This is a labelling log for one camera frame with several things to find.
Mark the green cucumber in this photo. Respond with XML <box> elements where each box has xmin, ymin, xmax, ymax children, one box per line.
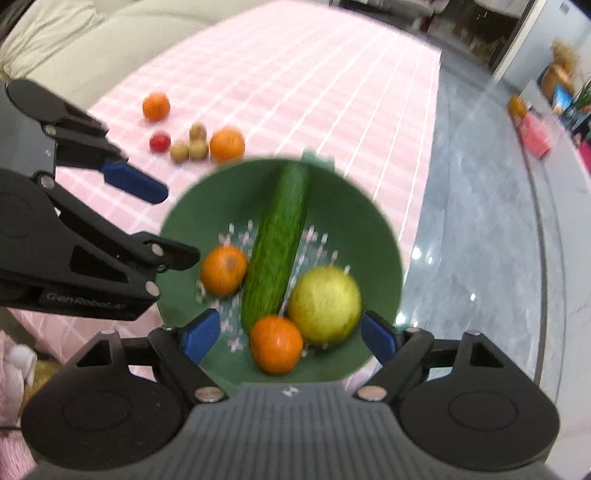
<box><xmin>240</xmin><ymin>161</ymin><xmax>311</xmax><ymax>334</ymax></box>

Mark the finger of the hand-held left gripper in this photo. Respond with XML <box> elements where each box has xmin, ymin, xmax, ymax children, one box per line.
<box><xmin>31</xmin><ymin>171</ymin><xmax>201</xmax><ymax>302</ymax></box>
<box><xmin>4</xmin><ymin>78</ymin><xmax>170</xmax><ymax>205</ymax></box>

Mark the blue packet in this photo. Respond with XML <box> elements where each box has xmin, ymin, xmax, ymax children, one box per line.
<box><xmin>551</xmin><ymin>85</ymin><xmax>574</xmax><ymax>116</ymax></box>

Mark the brown teddy bear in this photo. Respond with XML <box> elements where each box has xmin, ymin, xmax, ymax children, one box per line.
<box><xmin>540</xmin><ymin>39</ymin><xmax>583</xmax><ymax>103</ymax></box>

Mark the green colander bowl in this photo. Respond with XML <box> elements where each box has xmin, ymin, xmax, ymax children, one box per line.
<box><xmin>157</xmin><ymin>148</ymin><xmax>405</xmax><ymax>385</ymax></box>

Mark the green plant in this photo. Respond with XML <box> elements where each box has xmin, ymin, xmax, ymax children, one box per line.
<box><xmin>573</xmin><ymin>78</ymin><xmax>591</xmax><ymax>112</ymax></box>

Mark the pink fluffy cloth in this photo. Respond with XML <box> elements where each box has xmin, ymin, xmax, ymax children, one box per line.
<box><xmin>0</xmin><ymin>329</ymin><xmax>62</xmax><ymax>480</ymax></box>

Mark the orange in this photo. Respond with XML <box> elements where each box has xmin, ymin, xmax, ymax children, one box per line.
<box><xmin>249</xmin><ymin>315</ymin><xmax>305</xmax><ymax>375</ymax></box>
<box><xmin>200</xmin><ymin>244</ymin><xmax>249</xmax><ymax>298</ymax></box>
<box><xmin>142</xmin><ymin>91</ymin><xmax>171</xmax><ymax>123</ymax></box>
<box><xmin>209</xmin><ymin>127</ymin><xmax>246</xmax><ymax>163</ymax></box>

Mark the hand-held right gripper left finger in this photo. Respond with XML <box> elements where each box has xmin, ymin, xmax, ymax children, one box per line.
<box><xmin>74</xmin><ymin>308</ymin><xmax>229</xmax><ymax>403</ymax></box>

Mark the yellow-green apple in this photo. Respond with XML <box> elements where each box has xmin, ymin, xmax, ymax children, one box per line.
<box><xmin>287</xmin><ymin>266</ymin><xmax>363</xmax><ymax>346</ymax></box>

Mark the pink checked tablecloth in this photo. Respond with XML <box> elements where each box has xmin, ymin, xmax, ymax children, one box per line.
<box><xmin>7</xmin><ymin>0</ymin><xmax>444</xmax><ymax>385</ymax></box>

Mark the beige sofa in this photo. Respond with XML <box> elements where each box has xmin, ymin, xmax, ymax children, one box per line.
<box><xmin>0</xmin><ymin>0</ymin><xmax>278</xmax><ymax>112</ymax></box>

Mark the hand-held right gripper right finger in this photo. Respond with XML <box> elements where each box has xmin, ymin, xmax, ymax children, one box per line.
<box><xmin>353</xmin><ymin>311</ymin><xmax>509</xmax><ymax>402</ymax></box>

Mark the small orange jar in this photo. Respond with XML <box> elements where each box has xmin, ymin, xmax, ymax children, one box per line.
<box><xmin>508</xmin><ymin>95</ymin><xmax>530</xmax><ymax>121</ymax></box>

